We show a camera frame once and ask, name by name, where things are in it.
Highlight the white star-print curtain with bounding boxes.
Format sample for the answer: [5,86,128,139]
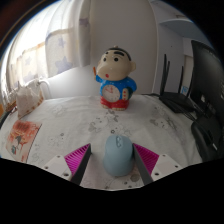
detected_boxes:
[3,0,93,101]

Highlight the light blue computer mouse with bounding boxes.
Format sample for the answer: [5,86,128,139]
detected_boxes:
[102,134,136,178]

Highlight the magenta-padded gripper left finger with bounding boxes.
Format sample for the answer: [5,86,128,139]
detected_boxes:
[42,143,92,186]

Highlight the black router with antennas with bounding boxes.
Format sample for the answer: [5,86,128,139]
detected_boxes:
[158,53,201,114]

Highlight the white wall shelf unit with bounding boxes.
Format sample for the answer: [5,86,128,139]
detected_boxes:
[149,0,214,41]

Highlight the white printed tablecloth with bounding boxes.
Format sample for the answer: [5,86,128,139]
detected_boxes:
[0,94,204,192]

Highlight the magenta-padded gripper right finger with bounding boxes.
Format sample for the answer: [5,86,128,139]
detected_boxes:
[132,143,183,186]

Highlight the black keyboard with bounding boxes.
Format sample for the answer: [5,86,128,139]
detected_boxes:
[0,109,14,129]

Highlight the cartoon boy figure clock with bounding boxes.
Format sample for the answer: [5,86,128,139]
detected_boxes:
[93,46,138,112]

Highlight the black computer monitor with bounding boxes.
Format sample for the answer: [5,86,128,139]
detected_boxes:
[190,39,224,134]

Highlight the large white conch shell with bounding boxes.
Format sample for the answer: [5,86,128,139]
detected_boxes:
[14,80,45,119]

